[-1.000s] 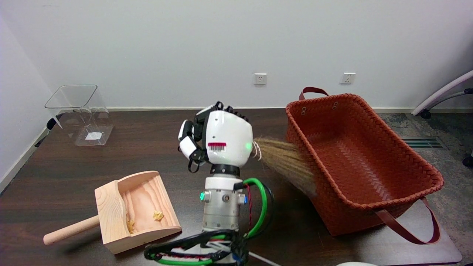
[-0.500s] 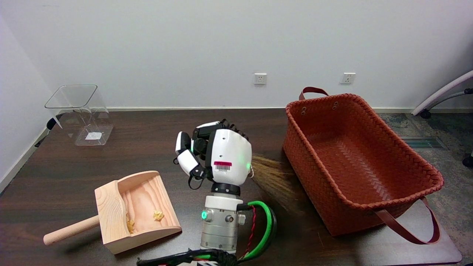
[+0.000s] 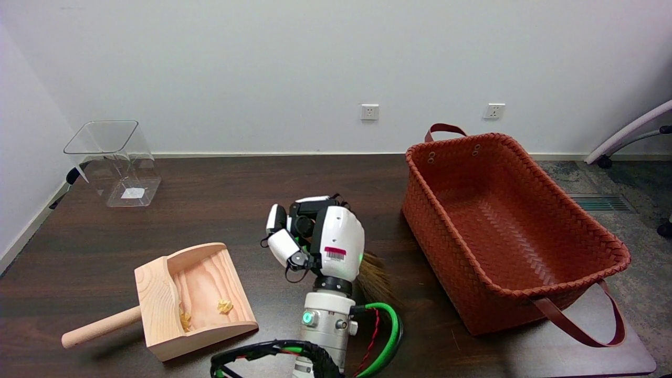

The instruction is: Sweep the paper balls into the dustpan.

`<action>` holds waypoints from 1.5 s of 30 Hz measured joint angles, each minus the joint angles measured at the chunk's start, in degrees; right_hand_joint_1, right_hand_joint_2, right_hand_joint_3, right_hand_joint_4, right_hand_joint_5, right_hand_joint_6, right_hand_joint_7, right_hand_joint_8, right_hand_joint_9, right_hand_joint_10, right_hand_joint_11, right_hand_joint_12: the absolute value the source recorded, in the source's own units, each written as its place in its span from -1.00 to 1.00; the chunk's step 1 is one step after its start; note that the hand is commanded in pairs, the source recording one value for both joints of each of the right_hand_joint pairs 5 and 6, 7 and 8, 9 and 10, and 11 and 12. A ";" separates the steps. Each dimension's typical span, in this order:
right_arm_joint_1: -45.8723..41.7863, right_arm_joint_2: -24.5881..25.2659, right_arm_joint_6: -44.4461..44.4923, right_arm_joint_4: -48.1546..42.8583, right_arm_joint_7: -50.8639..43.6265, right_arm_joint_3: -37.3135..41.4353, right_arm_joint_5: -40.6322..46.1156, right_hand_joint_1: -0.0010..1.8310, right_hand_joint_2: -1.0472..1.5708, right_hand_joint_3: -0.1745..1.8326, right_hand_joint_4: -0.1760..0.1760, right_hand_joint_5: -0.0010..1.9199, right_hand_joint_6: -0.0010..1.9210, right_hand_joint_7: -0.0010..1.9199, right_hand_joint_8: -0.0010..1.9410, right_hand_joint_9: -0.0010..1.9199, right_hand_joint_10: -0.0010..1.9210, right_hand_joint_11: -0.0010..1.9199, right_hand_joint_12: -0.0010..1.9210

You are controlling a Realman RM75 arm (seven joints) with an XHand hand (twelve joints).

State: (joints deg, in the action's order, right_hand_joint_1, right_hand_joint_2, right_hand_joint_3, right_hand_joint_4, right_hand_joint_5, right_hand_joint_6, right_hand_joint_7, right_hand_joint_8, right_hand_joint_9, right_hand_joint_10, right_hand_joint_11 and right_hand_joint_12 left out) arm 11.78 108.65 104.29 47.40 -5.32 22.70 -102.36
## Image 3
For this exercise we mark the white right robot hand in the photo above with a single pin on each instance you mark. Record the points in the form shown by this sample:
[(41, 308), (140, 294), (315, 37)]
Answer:
[(341, 231)]

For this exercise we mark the brown straw hand broom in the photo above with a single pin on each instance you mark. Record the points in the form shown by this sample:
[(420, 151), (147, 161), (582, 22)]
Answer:
[(375, 278)]

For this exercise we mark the yellow paper ball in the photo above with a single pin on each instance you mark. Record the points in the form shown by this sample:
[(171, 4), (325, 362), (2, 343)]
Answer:
[(224, 306), (186, 325), (184, 314)]

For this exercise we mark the wooden dustpan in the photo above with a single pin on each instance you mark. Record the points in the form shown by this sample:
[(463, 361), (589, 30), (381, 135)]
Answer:
[(205, 283)]

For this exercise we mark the orange woven basket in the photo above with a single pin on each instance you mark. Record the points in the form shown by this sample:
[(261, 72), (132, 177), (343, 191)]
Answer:
[(499, 220)]

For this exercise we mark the clear acrylic container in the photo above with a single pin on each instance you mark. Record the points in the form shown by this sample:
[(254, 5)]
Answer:
[(118, 157)]

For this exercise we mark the floor vent grille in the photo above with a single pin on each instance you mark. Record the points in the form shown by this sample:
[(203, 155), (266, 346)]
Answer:
[(598, 203)]

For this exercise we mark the white wall outlet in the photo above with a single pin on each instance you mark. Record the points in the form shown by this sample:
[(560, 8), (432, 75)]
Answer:
[(494, 111), (369, 112)]

